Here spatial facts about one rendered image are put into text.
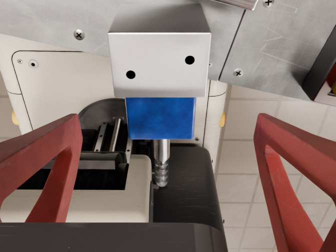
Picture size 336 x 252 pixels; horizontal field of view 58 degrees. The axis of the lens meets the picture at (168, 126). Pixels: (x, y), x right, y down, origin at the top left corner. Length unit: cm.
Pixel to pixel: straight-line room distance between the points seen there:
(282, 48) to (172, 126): 9
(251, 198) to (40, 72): 114
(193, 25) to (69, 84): 71
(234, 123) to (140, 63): 111
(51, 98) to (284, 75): 73
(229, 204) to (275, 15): 142
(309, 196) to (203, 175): 95
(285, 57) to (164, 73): 10
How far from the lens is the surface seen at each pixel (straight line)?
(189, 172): 81
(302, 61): 24
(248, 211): 166
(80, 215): 35
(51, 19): 22
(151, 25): 16
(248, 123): 127
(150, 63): 16
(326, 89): 23
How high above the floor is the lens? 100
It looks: 54 degrees down
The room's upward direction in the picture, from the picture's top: 179 degrees clockwise
